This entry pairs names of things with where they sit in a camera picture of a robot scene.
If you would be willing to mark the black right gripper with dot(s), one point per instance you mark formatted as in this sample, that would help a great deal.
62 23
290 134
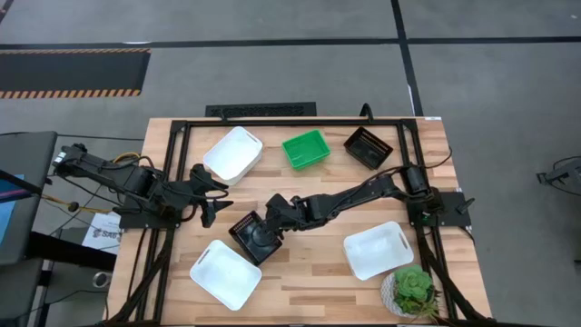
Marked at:
288 212

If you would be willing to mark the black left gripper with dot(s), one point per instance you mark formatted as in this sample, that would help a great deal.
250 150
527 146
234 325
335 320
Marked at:
203 181

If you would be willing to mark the black plastic basket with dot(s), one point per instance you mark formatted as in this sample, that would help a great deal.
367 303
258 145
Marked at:
367 147
247 247

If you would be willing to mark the white plastic basket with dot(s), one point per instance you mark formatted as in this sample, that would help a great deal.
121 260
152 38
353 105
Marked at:
378 250
233 154
225 274

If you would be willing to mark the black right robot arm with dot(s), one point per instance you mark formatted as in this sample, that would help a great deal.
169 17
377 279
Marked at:
363 193

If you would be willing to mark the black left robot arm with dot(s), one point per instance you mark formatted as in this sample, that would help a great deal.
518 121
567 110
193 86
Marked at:
122 177

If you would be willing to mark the black cart shelf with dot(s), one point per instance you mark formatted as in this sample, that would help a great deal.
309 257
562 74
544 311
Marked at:
68 252

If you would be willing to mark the black floor vent grille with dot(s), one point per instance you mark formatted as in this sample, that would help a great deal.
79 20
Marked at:
261 109

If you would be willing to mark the white printed paper sheet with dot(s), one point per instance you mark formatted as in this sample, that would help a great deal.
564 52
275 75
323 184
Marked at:
105 234

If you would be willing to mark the silver tape roll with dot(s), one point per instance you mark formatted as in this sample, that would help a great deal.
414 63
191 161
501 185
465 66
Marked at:
97 279

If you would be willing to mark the potted green succulent plant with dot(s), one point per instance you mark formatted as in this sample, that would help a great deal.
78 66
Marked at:
410 293

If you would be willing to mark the black hazard-striped floor mat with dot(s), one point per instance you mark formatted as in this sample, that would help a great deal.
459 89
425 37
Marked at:
72 70

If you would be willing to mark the blue screen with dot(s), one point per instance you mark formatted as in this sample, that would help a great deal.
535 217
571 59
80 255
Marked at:
6 213

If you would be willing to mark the black tripod stand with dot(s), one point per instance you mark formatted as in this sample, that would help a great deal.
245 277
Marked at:
563 175

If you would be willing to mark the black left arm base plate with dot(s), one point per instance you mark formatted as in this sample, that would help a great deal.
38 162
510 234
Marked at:
145 221

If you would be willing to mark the black metal table frame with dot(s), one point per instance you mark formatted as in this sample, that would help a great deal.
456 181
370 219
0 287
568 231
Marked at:
204 122

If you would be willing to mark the black frame hook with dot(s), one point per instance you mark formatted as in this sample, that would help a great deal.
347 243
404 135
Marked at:
367 105

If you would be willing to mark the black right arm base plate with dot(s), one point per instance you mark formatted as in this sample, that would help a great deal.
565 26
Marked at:
454 213

